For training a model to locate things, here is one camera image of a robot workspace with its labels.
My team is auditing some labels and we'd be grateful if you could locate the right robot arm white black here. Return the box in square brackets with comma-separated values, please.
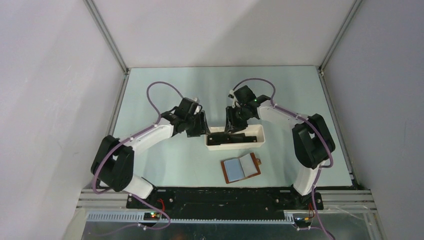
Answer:
[224, 85, 336, 209]

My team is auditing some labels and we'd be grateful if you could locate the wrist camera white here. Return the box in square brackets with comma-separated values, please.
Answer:
[228, 93, 237, 109]
[192, 97, 202, 115]

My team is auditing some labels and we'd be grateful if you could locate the black credit card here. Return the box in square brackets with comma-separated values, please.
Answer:
[228, 133, 257, 144]
[206, 132, 232, 146]

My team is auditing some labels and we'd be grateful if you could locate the left aluminium frame post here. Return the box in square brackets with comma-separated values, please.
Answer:
[82, 0, 130, 173]

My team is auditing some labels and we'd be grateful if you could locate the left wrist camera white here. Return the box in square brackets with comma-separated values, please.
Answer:
[192, 97, 202, 115]

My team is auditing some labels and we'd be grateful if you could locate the right aluminium frame post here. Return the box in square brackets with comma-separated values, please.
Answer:
[317, 0, 364, 189]

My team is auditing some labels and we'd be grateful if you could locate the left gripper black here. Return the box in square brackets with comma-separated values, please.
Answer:
[185, 110, 211, 138]

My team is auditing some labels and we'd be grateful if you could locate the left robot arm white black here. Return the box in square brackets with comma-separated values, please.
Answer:
[90, 97, 210, 208]

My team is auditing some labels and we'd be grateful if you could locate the white slotted cable duct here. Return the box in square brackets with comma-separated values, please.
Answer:
[86, 211, 295, 224]

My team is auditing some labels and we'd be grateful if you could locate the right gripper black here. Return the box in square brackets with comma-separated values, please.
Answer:
[224, 105, 252, 134]

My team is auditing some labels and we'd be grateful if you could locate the white plastic tray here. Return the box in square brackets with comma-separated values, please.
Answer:
[204, 124, 266, 151]

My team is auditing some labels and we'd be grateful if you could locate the aluminium frame post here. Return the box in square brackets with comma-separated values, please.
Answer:
[82, 0, 130, 173]
[317, 0, 364, 189]

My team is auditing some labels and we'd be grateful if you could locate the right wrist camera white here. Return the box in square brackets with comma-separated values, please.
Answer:
[228, 93, 237, 109]

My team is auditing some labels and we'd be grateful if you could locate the brown leather card holder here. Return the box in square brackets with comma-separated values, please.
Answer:
[220, 152, 262, 184]

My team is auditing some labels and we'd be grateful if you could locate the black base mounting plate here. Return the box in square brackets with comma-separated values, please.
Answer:
[145, 187, 324, 220]

